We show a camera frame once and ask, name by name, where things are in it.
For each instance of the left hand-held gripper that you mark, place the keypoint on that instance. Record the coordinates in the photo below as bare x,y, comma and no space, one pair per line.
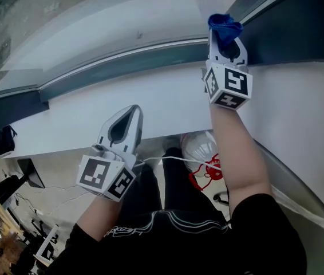
104,176

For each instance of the person's black trousers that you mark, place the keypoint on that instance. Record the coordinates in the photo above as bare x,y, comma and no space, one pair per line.
179,190

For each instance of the person's left grey shoe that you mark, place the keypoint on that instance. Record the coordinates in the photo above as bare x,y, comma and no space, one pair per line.
170,142

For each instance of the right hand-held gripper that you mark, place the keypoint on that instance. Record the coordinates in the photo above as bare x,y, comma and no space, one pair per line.
230,86

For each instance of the white window sill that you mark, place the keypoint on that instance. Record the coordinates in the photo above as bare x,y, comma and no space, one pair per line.
165,105

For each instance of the person's right forearm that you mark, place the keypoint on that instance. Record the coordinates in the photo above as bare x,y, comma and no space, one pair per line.
236,153

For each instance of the clear window glass pane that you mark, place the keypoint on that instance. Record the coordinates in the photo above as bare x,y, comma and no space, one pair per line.
107,33

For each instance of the person's black printed t-shirt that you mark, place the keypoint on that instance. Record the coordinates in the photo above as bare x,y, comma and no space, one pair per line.
185,251

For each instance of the person's left forearm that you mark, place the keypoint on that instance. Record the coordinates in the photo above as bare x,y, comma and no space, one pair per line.
99,219

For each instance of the blue cloth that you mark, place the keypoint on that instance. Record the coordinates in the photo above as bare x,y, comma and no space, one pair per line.
225,27

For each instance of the black monitor stand base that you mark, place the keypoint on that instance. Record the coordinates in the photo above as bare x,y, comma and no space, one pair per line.
34,173

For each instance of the dark window frame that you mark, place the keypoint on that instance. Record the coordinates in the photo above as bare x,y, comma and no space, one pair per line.
293,33

